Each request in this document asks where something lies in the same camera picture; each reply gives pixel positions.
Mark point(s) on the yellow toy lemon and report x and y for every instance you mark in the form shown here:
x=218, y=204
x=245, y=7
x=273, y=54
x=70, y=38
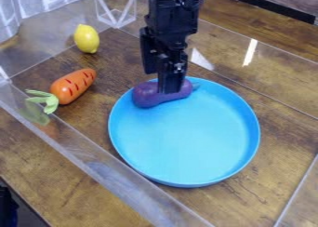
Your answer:
x=86, y=39

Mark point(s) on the clear acrylic front barrier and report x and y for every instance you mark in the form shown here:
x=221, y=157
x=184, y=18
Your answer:
x=152, y=203

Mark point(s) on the purple toy eggplant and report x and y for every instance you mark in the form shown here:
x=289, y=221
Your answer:
x=147, y=97

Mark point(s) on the blue round tray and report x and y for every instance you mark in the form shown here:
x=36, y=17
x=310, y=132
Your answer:
x=190, y=142

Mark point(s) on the clear acrylic corner bracket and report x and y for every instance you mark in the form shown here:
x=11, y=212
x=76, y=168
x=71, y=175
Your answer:
x=114, y=17

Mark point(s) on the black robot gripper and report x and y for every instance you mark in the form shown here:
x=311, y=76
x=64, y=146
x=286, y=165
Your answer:
x=171, y=22

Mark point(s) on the orange toy carrot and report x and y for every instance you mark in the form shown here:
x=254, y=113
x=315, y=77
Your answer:
x=64, y=90

